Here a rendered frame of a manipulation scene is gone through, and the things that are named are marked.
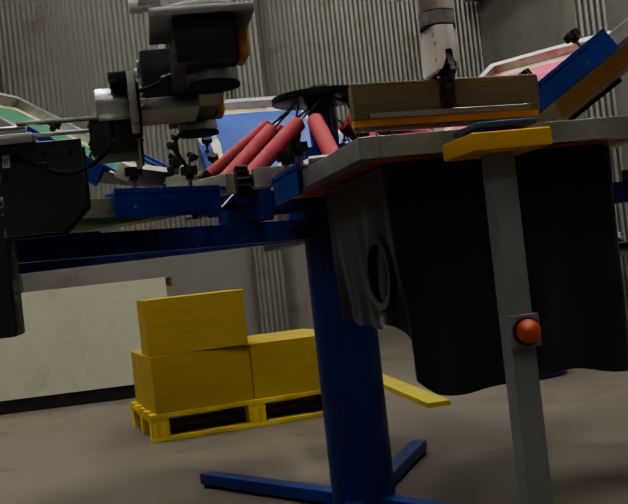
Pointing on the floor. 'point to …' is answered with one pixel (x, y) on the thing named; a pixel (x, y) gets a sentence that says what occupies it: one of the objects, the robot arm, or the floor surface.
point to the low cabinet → (66, 349)
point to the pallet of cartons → (217, 368)
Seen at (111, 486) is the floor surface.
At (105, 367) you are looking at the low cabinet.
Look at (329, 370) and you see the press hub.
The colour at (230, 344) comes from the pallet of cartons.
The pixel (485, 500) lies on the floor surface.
